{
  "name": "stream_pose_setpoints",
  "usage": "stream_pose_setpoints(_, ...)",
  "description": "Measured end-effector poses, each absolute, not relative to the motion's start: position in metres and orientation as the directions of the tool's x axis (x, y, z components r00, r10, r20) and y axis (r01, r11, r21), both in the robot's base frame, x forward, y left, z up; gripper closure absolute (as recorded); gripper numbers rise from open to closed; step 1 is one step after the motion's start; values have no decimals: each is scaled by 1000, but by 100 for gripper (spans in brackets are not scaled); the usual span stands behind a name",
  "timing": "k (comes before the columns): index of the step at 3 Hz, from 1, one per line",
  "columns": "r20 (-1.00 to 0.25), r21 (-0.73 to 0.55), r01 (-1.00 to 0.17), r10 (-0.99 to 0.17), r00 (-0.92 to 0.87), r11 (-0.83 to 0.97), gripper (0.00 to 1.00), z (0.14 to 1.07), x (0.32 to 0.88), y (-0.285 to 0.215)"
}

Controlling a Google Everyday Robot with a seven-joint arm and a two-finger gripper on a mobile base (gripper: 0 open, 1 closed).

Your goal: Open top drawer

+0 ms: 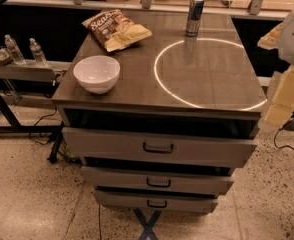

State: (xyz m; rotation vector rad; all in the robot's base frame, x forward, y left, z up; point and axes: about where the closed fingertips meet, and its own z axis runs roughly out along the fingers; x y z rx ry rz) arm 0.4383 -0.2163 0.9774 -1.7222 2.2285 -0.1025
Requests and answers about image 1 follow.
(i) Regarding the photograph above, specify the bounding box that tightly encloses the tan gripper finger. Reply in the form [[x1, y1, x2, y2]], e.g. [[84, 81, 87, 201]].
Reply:
[[257, 23, 282, 50], [264, 65, 294, 128]]

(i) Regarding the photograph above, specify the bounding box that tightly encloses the grey top drawer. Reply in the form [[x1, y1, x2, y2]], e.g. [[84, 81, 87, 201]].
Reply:
[[63, 127, 257, 168]]

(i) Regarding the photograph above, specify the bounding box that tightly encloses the grey drawer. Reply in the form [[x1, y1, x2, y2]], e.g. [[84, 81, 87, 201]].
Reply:
[[81, 166, 234, 196], [63, 127, 257, 168], [94, 190, 218, 214]]

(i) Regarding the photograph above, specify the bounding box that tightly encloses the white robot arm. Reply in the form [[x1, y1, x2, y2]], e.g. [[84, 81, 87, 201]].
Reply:
[[257, 8, 294, 129]]

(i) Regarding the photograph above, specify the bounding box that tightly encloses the grey drawer cabinet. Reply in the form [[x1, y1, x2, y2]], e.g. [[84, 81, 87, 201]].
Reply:
[[53, 10, 266, 201]]

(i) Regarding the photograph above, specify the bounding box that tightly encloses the grey middle drawer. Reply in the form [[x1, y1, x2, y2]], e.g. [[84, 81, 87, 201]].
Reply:
[[81, 166, 234, 196]]

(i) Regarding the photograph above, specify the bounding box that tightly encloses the grey bottom drawer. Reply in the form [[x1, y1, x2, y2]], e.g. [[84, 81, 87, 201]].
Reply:
[[94, 190, 218, 214]]

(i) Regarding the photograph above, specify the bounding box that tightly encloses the silver blue drink can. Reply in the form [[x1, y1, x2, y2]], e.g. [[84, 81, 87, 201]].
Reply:
[[185, 0, 205, 37]]

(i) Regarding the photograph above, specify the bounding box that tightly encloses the yellow brown chip bag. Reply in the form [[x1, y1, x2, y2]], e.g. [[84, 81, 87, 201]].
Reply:
[[82, 9, 152, 52]]

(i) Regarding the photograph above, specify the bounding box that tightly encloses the white bowl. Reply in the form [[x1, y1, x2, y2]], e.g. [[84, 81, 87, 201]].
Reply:
[[73, 55, 120, 94]]

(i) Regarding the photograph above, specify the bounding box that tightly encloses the right plastic water bottle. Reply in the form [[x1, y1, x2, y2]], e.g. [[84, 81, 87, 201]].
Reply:
[[29, 38, 48, 67]]

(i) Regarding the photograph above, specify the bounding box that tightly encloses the plastic water bottle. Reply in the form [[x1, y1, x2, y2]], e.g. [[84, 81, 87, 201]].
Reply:
[[5, 34, 25, 65], [29, 38, 48, 67]]

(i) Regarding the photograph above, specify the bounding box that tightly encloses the left plastic water bottle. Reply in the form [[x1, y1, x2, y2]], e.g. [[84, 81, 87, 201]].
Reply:
[[5, 34, 25, 65]]

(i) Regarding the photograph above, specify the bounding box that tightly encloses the grey side bench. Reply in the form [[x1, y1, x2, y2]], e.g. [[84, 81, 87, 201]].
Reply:
[[0, 60, 70, 134]]

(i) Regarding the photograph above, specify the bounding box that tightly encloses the small dark bowl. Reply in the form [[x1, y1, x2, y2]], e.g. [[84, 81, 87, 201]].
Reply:
[[0, 45, 13, 66]]

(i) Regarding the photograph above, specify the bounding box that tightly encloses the grey back shelf rail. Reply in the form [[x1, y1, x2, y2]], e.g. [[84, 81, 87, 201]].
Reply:
[[2, 0, 294, 22]]

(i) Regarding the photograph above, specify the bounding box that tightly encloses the black floor cable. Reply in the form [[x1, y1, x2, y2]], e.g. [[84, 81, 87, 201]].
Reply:
[[273, 103, 294, 163]]

